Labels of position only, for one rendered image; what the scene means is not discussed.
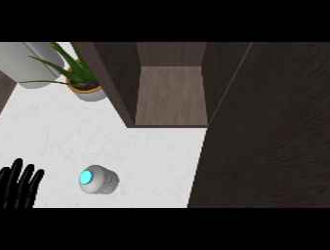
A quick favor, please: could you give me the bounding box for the grey cylindrical appliance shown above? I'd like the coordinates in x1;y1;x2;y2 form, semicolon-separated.
0;41;66;90

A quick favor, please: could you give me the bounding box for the dark wooden cabinet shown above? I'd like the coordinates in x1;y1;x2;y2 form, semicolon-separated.
71;41;253;129

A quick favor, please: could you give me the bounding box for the green potted plant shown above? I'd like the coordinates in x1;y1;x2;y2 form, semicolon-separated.
19;41;109;103

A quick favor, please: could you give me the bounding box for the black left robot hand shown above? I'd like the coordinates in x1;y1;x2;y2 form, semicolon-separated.
0;157;46;209

